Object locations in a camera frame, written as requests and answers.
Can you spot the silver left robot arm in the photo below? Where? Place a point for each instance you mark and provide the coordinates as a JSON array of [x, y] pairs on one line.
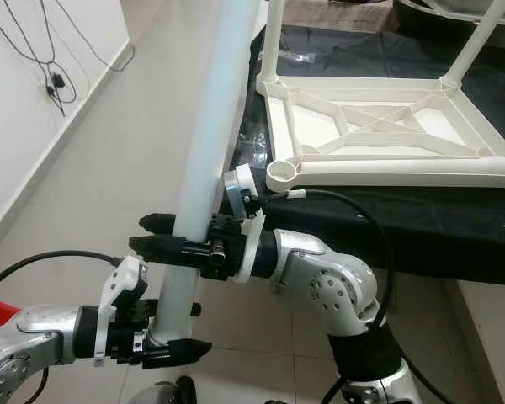
[[25, 353]]

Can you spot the clear tape patch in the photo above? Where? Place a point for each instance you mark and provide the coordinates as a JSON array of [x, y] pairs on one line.
[[250, 147]]

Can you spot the white plastic table top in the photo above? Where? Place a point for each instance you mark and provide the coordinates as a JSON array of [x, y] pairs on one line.
[[320, 126]]

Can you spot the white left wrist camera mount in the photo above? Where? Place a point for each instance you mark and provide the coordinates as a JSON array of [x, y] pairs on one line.
[[126, 278]]

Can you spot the black round basin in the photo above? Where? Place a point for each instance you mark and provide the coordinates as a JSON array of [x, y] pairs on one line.
[[438, 10]]

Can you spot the beige low bench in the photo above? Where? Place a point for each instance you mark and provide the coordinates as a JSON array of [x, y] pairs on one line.
[[337, 13]]

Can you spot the black power adapter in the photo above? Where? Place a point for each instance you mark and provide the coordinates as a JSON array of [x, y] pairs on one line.
[[59, 81]]

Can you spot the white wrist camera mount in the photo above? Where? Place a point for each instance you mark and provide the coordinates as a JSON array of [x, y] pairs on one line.
[[126, 278], [240, 189]]

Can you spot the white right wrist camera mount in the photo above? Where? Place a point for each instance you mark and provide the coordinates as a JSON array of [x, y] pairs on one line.
[[240, 189]]

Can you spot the clear tape strip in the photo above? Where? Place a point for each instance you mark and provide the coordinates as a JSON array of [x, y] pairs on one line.
[[305, 57]]

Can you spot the dark robot left foot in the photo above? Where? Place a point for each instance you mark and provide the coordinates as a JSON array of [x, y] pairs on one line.
[[172, 391]]

